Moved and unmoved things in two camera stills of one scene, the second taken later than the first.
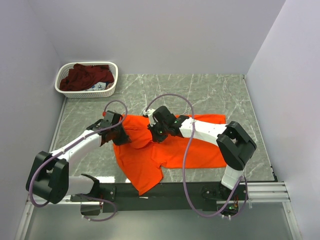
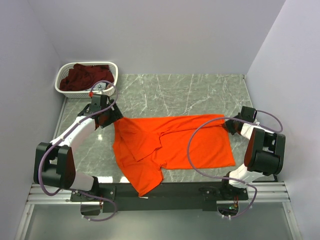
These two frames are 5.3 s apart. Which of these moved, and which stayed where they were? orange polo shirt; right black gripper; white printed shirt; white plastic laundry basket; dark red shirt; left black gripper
Moved: right black gripper; left black gripper
Stayed: orange polo shirt; white printed shirt; white plastic laundry basket; dark red shirt
